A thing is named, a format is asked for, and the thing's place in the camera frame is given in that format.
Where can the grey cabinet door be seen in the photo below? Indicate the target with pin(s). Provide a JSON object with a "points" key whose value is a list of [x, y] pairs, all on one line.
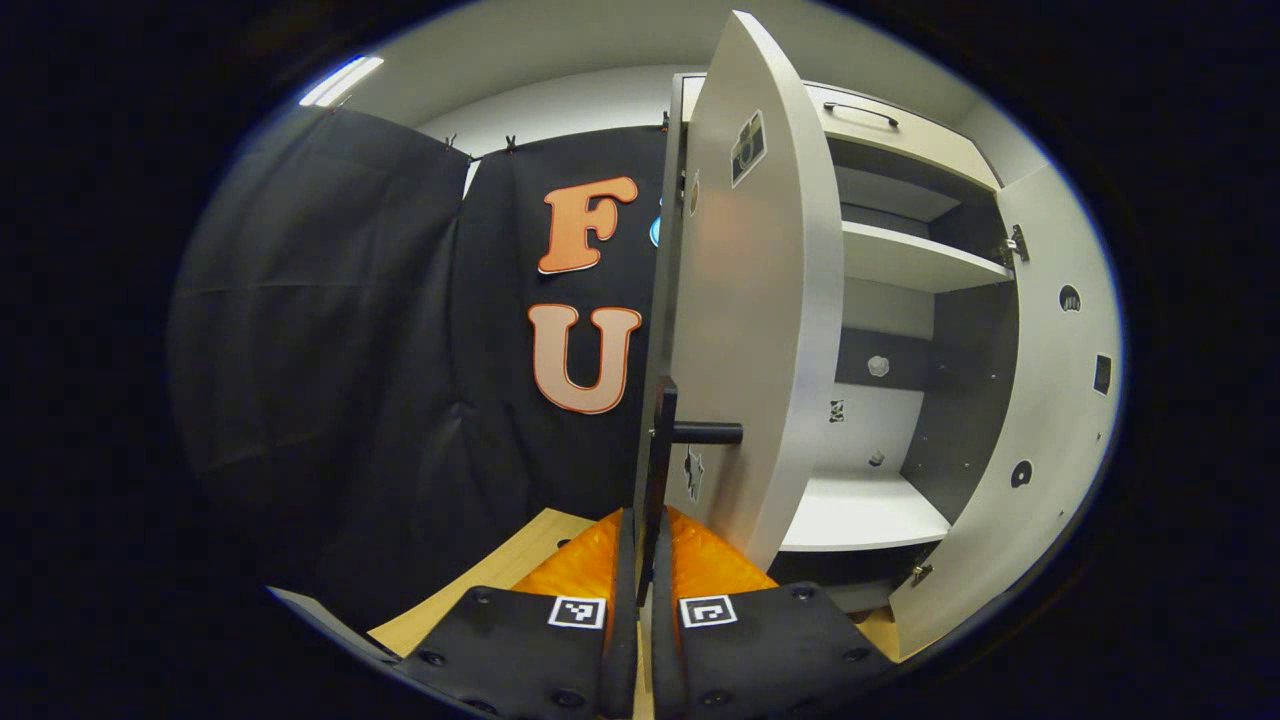
{"points": [[760, 320], [1050, 400]]}

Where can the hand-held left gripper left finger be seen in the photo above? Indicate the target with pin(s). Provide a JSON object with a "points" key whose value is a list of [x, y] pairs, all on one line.
{"points": [[520, 650]]}

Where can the metal door hinge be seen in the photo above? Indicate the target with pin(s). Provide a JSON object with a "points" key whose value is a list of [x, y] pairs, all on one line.
{"points": [[920, 573], [1015, 245]]}

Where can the black backdrop cloth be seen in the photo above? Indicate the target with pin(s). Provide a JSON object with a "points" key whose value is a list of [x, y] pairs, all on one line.
{"points": [[380, 350]]}

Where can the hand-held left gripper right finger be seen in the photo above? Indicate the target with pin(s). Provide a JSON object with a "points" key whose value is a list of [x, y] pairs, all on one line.
{"points": [[770, 650]]}

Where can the white cabinet shelf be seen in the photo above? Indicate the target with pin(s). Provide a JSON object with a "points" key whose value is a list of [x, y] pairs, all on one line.
{"points": [[860, 515], [910, 258]]}

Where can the grey double-door shoe cabinet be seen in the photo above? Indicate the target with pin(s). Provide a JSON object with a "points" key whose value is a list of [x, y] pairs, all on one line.
{"points": [[965, 400]]}

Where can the long narrow ceiling light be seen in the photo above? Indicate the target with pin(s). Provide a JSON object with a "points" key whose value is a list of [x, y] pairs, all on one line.
{"points": [[342, 80]]}

